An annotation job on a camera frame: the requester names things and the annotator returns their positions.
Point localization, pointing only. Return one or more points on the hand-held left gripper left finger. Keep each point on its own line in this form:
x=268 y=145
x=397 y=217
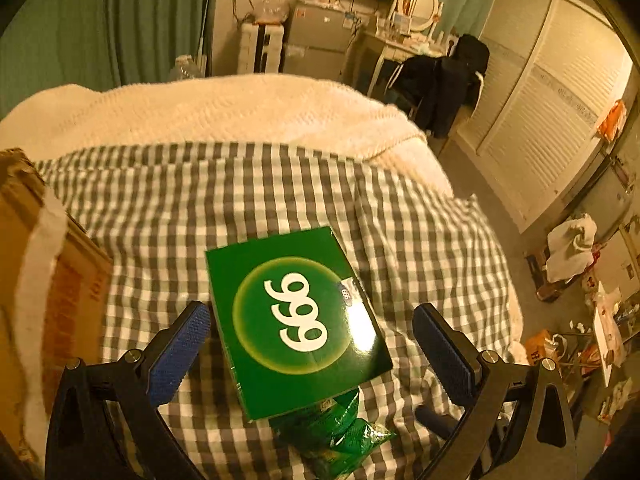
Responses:
x=180 y=345

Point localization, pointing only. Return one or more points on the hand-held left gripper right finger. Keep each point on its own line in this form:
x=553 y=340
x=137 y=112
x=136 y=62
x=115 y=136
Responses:
x=445 y=350

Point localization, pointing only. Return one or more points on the green medicine box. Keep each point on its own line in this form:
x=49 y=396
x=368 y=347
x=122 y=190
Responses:
x=280 y=310

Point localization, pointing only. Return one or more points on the cardboard box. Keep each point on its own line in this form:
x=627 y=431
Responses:
x=75 y=285

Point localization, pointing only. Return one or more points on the orange snack bag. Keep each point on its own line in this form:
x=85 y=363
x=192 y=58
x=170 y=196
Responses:
x=542 y=347

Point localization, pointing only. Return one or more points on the wooden stool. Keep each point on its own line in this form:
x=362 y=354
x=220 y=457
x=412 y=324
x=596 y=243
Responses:
x=547 y=290

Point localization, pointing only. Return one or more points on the green sachet strip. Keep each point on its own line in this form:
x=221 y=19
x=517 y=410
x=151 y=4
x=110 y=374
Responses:
x=340 y=435

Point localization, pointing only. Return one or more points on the white cloth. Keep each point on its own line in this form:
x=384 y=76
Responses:
x=572 y=245

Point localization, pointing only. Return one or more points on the grey checkered bed sheet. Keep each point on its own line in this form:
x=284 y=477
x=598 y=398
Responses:
x=250 y=185

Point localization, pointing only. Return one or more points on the black jacket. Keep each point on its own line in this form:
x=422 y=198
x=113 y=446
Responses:
x=435 y=90

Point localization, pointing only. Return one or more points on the white louvered wardrobe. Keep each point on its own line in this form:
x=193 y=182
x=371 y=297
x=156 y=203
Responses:
x=540 y=100

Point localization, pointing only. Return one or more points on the large clear water jug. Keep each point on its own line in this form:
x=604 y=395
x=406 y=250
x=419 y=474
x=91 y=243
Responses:
x=185 y=67

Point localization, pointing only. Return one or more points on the orange hanging bag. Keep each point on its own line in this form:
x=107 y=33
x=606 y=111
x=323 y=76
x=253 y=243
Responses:
x=612 y=120

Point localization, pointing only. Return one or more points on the black backpack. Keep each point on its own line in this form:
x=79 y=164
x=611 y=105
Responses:
x=472 y=52

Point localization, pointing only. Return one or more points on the white dressing table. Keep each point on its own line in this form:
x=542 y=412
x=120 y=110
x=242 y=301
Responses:
x=370 y=55

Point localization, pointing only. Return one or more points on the stack of white tissue packs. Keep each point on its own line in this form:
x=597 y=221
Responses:
x=260 y=47

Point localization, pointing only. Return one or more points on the grey small fridge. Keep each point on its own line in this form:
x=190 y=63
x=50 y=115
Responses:
x=315 y=35

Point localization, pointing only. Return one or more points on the clear plastic bag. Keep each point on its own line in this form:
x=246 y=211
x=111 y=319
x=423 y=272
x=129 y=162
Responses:
x=270 y=11

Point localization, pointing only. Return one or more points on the oval white vanity mirror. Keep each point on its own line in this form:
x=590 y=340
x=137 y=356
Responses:
x=417 y=2

